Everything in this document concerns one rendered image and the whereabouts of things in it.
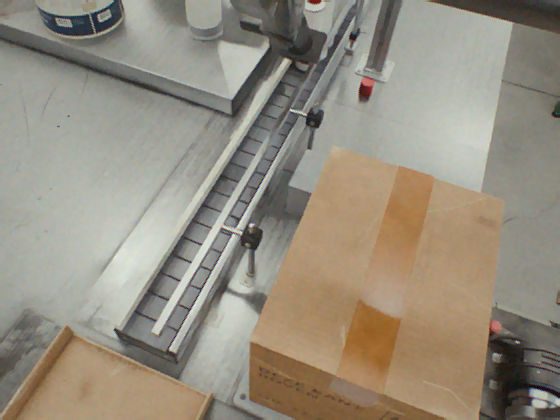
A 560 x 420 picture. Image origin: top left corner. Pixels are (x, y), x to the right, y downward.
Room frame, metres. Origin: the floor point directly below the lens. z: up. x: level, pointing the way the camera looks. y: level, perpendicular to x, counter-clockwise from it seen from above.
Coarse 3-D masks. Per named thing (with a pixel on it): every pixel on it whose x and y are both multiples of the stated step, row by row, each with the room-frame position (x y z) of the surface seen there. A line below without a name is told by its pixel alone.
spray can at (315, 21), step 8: (312, 0) 0.91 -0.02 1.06; (320, 0) 0.91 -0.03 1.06; (304, 8) 0.90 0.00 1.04; (312, 8) 0.90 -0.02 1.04; (320, 8) 0.91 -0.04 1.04; (312, 16) 0.90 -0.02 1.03; (320, 16) 0.90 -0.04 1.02; (312, 24) 0.90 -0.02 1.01; (320, 24) 0.91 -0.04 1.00; (296, 64) 0.91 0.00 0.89; (304, 72) 0.90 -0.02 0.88
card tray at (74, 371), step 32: (64, 352) 0.21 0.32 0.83; (96, 352) 0.21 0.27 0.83; (32, 384) 0.15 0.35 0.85; (64, 384) 0.16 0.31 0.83; (96, 384) 0.16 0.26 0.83; (128, 384) 0.17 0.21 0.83; (160, 384) 0.17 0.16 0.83; (0, 416) 0.10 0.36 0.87; (32, 416) 0.11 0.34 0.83; (64, 416) 0.11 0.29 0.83; (96, 416) 0.12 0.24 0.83; (128, 416) 0.12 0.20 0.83; (160, 416) 0.13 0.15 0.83; (192, 416) 0.13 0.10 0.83
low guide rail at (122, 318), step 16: (288, 64) 0.89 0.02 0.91; (272, 80) 0.82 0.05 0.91; (256, 112) 0.71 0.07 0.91; (240, 128) 0.66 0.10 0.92; (224, 160) 0.57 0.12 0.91; (208, 176) 0.53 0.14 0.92; (208, 192) 0.50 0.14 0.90; (192, 208) 0.45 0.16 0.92; (176, 240) 0.39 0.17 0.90; (160, 256) 0.35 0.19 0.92; (144, 288) 0.30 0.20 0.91; (128, 304) 0.27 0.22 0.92
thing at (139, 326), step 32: (320, 64) 0.93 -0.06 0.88; (288, 96) 0.81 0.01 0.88; (256, 128) 0.70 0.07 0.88; (288, 128) 0.71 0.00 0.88; (224, 192) 0.52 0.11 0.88; (256, 192) 0.55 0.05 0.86; (192, 224) 0.44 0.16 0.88; (192, 256) 0.38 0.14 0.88; (160, 288) 0.31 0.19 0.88; (192, 288) 0.32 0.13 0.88; (128, 320) 0.25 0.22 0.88
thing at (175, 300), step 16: (352, 0) 1.09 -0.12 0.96; (336, 32) 0.97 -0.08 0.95; (304, 80) 0.77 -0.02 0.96; (288, 112) 0.68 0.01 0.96; (272, 128) 0.62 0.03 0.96; (256, 160) 0.54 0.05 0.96; (240, 192) 0.47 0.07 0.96; (224, 208) 0.43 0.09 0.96; (208, 240) 0.37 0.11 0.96; (192, 272) 0.31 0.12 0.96; (176, 304) 0.26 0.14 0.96; (160, 320) 0.23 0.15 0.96
